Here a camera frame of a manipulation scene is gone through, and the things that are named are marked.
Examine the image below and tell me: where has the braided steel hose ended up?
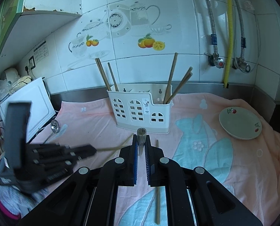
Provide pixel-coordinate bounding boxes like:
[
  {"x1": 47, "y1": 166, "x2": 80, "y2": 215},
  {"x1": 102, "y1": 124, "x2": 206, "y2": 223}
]
[{"x1": 197, "y1": 0, "x2": 220, "y2": 57}]

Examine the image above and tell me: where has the white oval dish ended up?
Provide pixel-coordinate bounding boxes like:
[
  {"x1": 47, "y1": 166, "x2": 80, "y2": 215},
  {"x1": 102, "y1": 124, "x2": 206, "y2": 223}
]
[{"x1": 219, "y1": 107, "x2": 262, "y2": 140}]

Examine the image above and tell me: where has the wooden chopstick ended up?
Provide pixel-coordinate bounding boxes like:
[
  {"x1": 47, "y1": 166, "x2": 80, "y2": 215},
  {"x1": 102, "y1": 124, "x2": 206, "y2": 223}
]
[
  {"x1": 99, "y1": 150, "x2": 120, "y2": 167},
  {"x1": 107, "y1": 62, "x2": 119, "y2": 91},
  {"x1": 95, "y1": 58, "x2": 111, "y2": 91},
  {"x1": 155, "y1": 139, "x2": 161, "y2": 225},
  {"x1": 163, "y1": 53, "x2": 178, "y2": 104},
  {"x1": 137, "y1": 128, "x2": 146, "y2": 156},
  {"x1": 166, "y1": 67, "x2": 193, "y2": 104},
  {"x1": 96, "y1": 134, "x2": 133, "y2": 152}
]

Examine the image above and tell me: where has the white cutting board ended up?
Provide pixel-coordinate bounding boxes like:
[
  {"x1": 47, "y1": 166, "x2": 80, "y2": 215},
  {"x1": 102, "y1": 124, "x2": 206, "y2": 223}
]
[{"x1": 0, "y1": 76, "x2": 57, "y2": 142}]

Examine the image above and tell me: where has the cream plastic utensil holder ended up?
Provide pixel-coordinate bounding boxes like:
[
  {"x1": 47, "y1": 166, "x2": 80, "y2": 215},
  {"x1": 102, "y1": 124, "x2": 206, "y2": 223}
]
[{"x1": 107, "y1": 83, "x2": 172, "y2": 134}]

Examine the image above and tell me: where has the steel slotted ladle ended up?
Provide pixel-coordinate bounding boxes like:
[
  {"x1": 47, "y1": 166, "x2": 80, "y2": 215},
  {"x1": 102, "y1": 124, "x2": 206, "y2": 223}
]
[{"x1": 43, "y1": 119, "x2": 60, "y2": 144}]

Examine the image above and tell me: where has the steel water valve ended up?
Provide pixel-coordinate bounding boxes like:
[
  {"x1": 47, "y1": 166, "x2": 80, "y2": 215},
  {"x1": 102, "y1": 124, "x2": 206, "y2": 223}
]
[
  {"x1": 232, "y1": 57, "x2": 251, "y2": 73},
  {"x1": 205, "y1": 53, "x2": 225, "y2": 68}
]

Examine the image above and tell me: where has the yellow gas hose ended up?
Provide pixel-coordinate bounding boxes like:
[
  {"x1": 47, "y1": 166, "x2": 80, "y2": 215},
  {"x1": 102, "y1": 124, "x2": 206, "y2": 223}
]
[{"x1": 222, "y1": 0, "x2": 234, "y2": 89}]

